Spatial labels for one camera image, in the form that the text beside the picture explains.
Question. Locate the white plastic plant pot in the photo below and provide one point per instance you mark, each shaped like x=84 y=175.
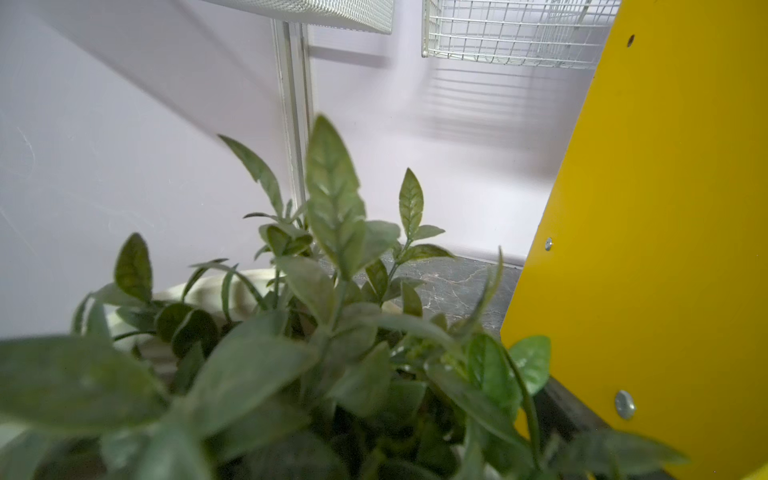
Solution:
x=207 y=293

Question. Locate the aluminium frame post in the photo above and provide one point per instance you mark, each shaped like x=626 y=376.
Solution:
x=294 y=73

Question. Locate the white mesh basket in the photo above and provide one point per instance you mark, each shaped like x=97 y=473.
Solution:
x=374 y=16

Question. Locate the white wire basket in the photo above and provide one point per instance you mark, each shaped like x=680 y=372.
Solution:
x=565 y=34

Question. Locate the yellow bookshelf frame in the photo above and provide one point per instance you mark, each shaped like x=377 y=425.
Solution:
x=648 y=271

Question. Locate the green potted plant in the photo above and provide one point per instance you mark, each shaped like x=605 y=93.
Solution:
x=336 y=374

